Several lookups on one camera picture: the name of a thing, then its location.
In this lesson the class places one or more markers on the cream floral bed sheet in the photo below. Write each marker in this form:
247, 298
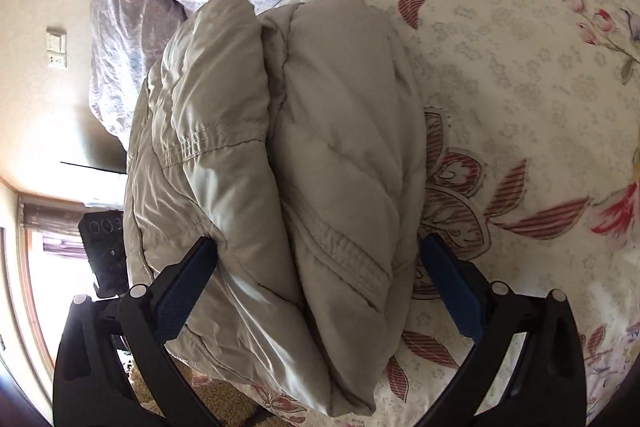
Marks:
525, 117

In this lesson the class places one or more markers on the white wall switch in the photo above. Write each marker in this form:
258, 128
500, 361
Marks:
56, 48

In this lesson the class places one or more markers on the beige textured rug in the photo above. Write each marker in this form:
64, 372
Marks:
215, 399

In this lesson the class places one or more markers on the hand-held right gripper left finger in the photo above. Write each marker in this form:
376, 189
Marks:
182, 294

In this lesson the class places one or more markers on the white puffer jacket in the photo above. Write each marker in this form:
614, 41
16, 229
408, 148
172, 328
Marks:
280, 177

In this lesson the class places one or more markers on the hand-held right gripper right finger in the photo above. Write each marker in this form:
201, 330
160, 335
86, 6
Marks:
455, 292

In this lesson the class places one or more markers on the window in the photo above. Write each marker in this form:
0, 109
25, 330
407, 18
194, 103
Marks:
35, 287

